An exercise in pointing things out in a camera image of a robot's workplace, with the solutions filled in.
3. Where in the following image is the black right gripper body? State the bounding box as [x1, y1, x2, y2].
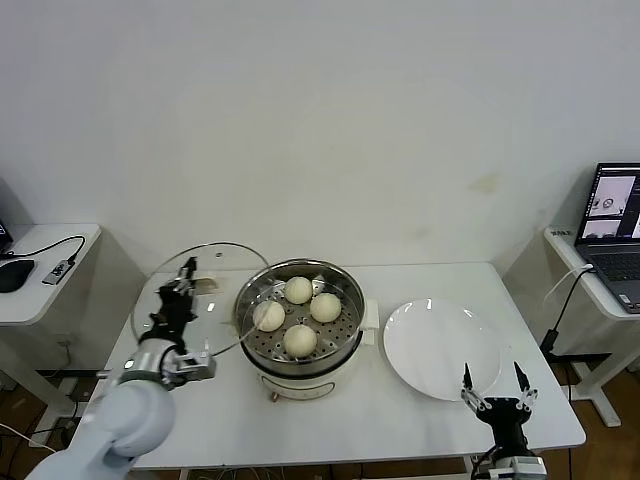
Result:
[473, 397, 533, 455]

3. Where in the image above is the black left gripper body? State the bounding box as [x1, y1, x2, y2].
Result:
[148, 294, 199, 346]

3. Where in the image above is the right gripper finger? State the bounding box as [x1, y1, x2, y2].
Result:
[459, 362, 490, 412]
[513, 360, 541, 413]

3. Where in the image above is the glass lid cream handle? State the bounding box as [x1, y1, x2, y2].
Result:
[130, 241, 271, 358]

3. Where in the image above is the white steamed baozi bun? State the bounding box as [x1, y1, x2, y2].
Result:
[282, 324, 319, 359]
[283, 275, 315, 305]
[251, 300, 286, 332]
[309, 292, 344, 324]

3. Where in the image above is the stainless steel steamer basket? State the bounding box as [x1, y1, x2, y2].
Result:
[221, 257, 380, 375]

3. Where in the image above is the white round plate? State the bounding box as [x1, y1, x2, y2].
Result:
[383, 298, 503, 402]

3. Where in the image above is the grey usb hub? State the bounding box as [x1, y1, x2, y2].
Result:
[41, 259, 71, 287]

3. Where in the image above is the white side desk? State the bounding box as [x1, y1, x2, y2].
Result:
[0, 222, 147, 419]
[502, 225, 640, 427]

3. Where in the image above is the cream electric cooking pot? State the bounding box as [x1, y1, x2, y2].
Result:
[234, 319, 377, 404]

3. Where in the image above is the black computer mouse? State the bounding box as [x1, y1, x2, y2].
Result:
[0, 258, 36, 294]

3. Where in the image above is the grey open laptop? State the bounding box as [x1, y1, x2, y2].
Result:
[574, 160, 640, 315]

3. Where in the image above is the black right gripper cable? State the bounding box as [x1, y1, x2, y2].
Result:
[472, 444, 501, 474]

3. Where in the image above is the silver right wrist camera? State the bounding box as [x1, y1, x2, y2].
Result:
[487, 455, 547, 480]

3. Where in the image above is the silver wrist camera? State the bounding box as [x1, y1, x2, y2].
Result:
[487, 455, 547, 480]
[160, 338, 218, 390]

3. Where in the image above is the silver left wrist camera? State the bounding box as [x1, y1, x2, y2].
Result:
[160, 338, 218, 390]

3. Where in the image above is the black laptop power cable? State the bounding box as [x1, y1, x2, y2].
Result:
[541, 269, 596, 354]

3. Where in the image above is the black usb cable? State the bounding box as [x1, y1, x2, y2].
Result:
[0, 233, 86, 266]

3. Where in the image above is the white floor cable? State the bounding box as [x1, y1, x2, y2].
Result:
[0, 423, 56, 454]

